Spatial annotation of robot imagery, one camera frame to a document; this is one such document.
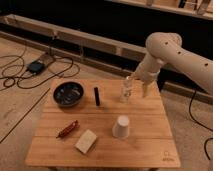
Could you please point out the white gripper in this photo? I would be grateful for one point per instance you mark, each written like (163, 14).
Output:
(147, 71)

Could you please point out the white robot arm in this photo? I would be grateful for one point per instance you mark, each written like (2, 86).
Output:
(162, 48)

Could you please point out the dark ceramic bowl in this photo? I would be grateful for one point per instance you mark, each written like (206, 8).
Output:
(68, 94)

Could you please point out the clear glass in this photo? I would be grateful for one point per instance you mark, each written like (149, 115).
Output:
(126, 89)

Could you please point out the wooden table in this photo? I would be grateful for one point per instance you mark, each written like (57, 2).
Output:
(150, 143)

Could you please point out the beige sponge block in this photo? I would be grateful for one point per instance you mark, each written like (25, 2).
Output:
(86, 140)

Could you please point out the red-brown chili pepper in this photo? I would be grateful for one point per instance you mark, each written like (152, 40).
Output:
(68, 129)

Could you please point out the blue power adapter box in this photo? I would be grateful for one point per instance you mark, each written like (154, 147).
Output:
(35, 67)

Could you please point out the wooden beam rail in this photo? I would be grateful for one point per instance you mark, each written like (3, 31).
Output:
(74, 36)

